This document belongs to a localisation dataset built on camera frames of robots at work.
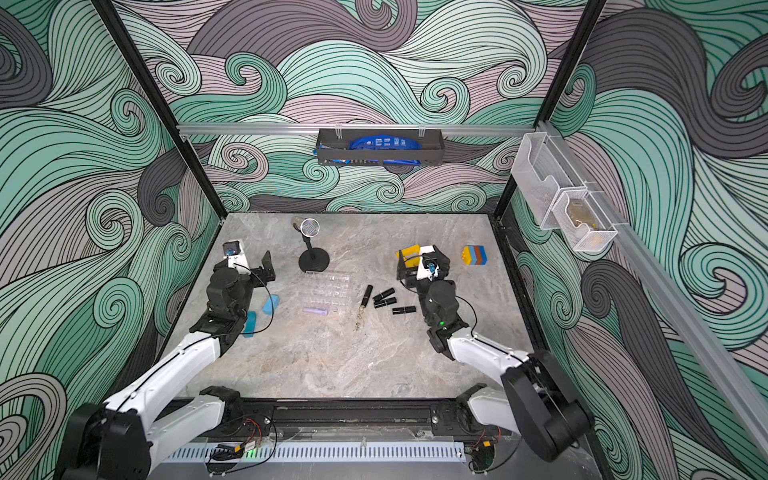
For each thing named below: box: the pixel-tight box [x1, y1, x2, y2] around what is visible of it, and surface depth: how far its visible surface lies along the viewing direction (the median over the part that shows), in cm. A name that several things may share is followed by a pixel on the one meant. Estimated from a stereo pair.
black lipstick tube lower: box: [392, 306, 416, 315], surface depth 94 cm
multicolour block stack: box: [461, 245, 488, 266], surface depth 106 cm
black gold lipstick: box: [355, 284, 374, 331], surface depth 96 cm
